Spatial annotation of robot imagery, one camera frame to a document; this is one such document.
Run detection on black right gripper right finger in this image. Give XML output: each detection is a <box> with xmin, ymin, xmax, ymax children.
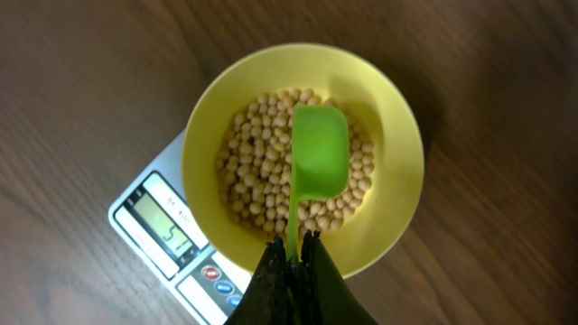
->
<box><xmin>294</xmin><ymin>230</ymin><xmax>378</xmax><ymax>325</ymax></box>

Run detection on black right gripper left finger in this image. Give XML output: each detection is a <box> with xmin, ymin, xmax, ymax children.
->
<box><xmin>225</xmin><ymin>237</ymin><xmax>293</xmax><ymax>325</ymax></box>

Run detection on green plastic measuring scoop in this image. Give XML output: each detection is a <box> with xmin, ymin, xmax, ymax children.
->
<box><xmin>286</xmin><ymin>105</ymin><xmax>350</xmax><ymax>263</ymax></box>

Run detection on white digital kitchen scale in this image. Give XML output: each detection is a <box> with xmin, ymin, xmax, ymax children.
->
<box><xmin>108</xmin><ymin>133</ymin><xmax>251</xmax><ymax>325</ymax></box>

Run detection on soybeans in yellow bowl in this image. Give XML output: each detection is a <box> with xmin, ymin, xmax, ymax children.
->
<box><xmin>215</xmin><ymin>88</ymin><xmax>375</xmax><ymax>236</ymax></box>

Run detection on yellow plastic bowl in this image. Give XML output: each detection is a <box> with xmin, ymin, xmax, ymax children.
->
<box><xmin>182</xmin><ymin>43</ymin><xmax>424</xmax><ymax>278</ymax></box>

